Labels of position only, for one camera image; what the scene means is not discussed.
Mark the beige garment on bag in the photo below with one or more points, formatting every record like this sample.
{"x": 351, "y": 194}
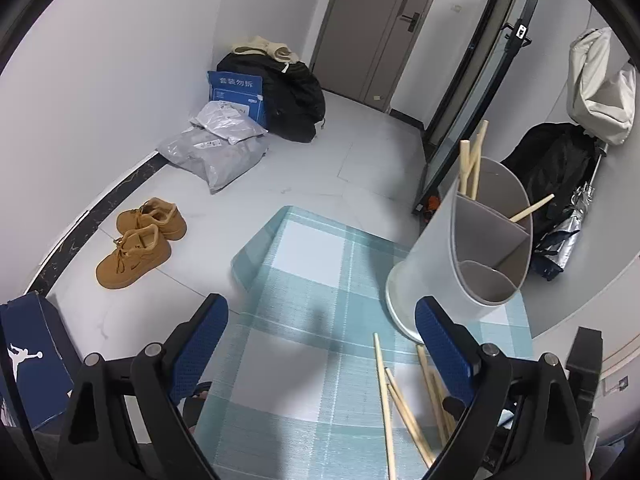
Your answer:
{"x": 261, "y": 46}

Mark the grey entrance door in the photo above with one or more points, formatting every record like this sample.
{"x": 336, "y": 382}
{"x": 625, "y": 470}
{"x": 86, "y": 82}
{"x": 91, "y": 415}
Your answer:
{"x": 364, "y": 45}

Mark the tan shoe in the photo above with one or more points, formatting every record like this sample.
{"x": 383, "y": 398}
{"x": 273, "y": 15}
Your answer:
{"x": 154, "y": 212}
{"x": 136, "y": 253}

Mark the black framed glass door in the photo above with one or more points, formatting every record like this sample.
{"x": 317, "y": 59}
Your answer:
{"x": 499, "y": 35}

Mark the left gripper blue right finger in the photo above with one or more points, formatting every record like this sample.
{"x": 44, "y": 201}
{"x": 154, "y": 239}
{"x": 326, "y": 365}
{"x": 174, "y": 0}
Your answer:
{"x": 447, "y": 344}

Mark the upper grey parcel bag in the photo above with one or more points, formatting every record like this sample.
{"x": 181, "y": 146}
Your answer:
{"x": 227, "y": 121}

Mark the white hanging shoulder bag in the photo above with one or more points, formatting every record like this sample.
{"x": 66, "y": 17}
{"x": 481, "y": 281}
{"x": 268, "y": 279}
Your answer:
{"x": 603, "y": 105}

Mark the black bag on floor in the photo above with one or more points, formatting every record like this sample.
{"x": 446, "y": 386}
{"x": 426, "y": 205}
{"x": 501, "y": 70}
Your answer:
{"x": 294, "y": 101}

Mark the blue cardboard box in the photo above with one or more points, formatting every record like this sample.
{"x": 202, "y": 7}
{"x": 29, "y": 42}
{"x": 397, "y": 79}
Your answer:
{"x": 242, "y": 90}

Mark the near tan shoe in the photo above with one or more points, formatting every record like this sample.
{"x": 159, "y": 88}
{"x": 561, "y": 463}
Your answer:
{"x": 136, "y": 253}

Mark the grey parcel bag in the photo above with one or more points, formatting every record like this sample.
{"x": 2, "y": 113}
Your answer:
{"x": 210, "y": 157}
{"x": 227, "y": 121}

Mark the white utensil holder cup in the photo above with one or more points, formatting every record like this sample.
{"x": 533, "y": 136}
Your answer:
{"x": 471, "y": 257}

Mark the black hanging jacket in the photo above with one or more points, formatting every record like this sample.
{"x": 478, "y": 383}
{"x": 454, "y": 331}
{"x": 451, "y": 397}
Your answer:
{"x": 552, "y": 158}

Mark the lower grey parcel bag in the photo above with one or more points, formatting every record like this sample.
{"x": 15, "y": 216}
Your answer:
{"x": 210, "y": 157}

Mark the blue jordan shoe box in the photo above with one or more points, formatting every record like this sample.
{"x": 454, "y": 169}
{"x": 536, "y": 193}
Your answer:
{"x": 44, "y": 360}

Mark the far tan shoe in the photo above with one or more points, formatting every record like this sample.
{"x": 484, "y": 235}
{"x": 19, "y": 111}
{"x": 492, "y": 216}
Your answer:
{"x": 154, "y": 212}

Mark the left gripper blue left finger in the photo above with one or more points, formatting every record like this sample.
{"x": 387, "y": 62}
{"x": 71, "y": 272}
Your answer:
{"x": 191, "y": 345}

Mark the silver folded umbrella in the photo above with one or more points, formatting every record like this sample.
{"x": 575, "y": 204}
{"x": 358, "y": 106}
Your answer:
{"x": 552, "y": 254}

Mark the teal plaid placemat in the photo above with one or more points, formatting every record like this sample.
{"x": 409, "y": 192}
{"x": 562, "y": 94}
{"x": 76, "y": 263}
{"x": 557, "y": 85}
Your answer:
{"x": 294, "y": 392}

